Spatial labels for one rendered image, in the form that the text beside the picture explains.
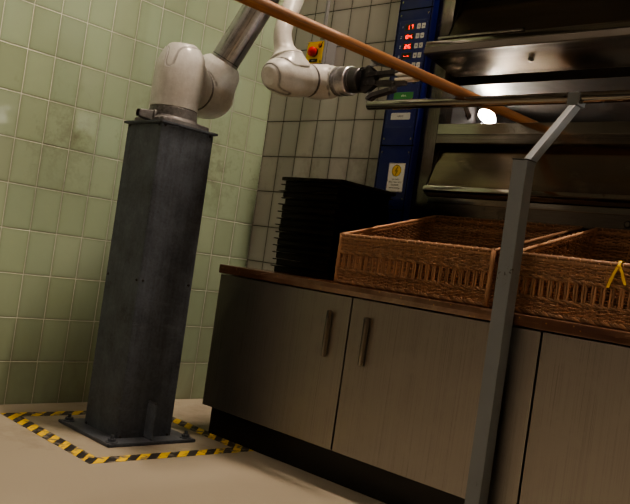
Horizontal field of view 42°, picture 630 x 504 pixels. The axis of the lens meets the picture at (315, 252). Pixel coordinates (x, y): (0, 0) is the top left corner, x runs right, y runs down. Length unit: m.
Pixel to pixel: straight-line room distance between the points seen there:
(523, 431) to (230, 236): 1.78
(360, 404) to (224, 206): 1.35
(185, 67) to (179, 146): 0.25
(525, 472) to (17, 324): 1.76
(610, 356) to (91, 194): 1.89
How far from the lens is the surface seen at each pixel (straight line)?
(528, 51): 2.71
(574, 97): 2.27
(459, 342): 2.14
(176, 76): 2.67
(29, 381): 3.04
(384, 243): 2.37
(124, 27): 3.16
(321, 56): 3.31
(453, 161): 2.90
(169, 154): 2.59
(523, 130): 2.77
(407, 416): 2.24
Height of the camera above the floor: 0.64
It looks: 1 degrees up
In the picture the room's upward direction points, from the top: 8 degrees clockwise
